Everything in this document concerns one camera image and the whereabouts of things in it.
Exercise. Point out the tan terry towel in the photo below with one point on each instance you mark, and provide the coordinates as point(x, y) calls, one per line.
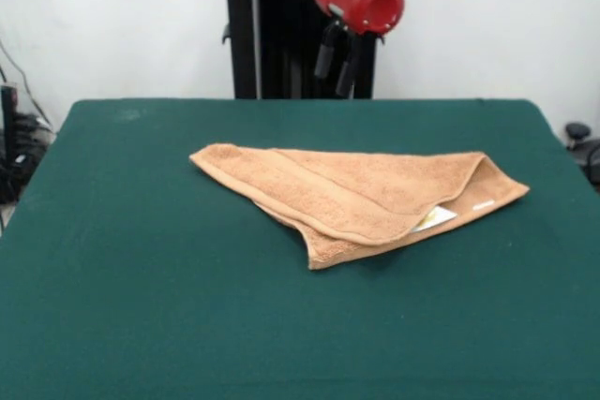
point(351, 194)

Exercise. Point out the dark green table cloth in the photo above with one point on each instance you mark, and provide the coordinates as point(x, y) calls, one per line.
point(140, 278)

